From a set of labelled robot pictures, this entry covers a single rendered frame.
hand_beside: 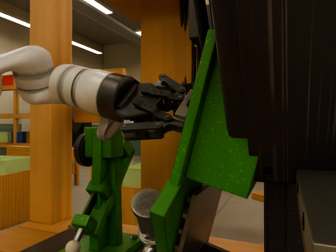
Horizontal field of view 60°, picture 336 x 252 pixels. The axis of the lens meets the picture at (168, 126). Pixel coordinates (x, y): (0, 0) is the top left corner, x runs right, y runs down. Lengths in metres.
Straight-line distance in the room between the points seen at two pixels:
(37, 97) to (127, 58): 11.75
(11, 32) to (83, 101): 9.21
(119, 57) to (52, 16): 11.52
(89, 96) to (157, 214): 0.23
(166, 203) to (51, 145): 0.66
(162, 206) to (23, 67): 0.36
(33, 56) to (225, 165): 0.38
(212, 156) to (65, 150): 0.71
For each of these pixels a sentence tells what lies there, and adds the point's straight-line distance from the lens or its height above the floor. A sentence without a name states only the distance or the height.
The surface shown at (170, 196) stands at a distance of 0.31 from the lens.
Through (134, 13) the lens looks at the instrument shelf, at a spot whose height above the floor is 1.50.
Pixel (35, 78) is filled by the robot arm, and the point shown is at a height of 1.26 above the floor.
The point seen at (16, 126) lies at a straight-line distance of 6.60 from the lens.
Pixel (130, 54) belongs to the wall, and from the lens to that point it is 12.25.
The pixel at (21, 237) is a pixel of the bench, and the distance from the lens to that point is 0.91.
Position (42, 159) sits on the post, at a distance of 0.96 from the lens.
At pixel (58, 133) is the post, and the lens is 0.95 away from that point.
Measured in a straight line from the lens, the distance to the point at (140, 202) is 0.34.
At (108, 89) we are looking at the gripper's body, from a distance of 0.44.
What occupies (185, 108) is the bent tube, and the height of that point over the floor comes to 1.20.
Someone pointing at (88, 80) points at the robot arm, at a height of 1.24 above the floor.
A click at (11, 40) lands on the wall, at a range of 9.60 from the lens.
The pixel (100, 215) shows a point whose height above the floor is 0.99.
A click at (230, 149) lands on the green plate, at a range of 0.31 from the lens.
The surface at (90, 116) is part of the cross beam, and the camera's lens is 0.95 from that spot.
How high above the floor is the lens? 1.17
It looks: level
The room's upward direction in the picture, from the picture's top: straight up
